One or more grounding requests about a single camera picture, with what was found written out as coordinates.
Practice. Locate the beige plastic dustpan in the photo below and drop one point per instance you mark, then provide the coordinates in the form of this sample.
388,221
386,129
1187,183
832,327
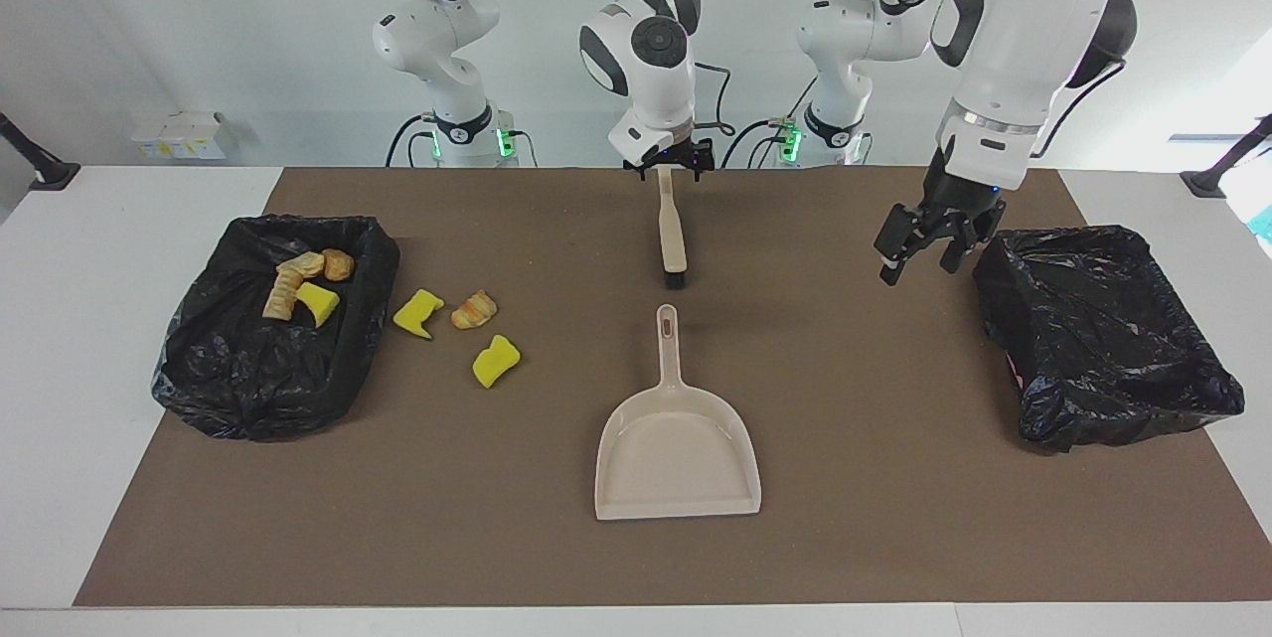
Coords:
676,468

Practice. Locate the black bag lined bin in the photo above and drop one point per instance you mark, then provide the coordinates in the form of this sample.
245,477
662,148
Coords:
1093,349
248,379

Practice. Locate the beige brush black bristles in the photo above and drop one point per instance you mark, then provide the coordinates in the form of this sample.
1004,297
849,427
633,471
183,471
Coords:
673,239

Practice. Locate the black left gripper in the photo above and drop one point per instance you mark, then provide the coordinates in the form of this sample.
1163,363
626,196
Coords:
954,210

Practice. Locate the white cardboard box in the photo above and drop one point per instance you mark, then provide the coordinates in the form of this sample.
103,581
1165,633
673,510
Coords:
184,135

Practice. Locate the small toy croissant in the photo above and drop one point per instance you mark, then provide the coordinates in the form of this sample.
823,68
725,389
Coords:
474,311

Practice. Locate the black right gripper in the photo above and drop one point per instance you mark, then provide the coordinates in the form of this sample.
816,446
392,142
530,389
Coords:
676,152

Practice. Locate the round brown toy bun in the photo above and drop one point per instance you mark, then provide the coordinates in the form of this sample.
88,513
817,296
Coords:
338,264

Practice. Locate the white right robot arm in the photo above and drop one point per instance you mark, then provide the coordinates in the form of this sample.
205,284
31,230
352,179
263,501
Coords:
646,71

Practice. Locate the brown table mat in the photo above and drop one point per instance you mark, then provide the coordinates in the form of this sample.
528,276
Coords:
636,567

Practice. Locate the short toy croissant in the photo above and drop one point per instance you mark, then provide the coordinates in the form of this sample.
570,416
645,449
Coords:
301,265

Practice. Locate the yellow green sponge piece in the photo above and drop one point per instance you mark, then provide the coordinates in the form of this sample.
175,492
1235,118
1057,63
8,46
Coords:
318,304

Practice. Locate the long toy croissant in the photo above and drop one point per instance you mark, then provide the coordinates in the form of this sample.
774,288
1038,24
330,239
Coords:
281,297

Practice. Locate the teal plastic object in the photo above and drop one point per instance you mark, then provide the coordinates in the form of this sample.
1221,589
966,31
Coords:
1264,225

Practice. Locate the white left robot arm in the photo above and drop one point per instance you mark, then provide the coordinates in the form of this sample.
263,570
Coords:
1024,41

